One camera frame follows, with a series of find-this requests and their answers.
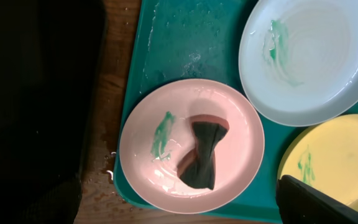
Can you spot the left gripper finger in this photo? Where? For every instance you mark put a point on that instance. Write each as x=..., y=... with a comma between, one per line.
x=298, y=203

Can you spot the light blue plate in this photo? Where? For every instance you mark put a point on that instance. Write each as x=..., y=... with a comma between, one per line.
x=298, y=59

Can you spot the yellow green plate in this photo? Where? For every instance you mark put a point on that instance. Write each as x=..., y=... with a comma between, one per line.
x=326, y=158

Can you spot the pink white plate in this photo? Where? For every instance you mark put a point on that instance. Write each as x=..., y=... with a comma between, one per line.
x=159, y=140

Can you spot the red sponge with dark scourer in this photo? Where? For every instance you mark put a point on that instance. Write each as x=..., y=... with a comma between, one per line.
x=197, y=168

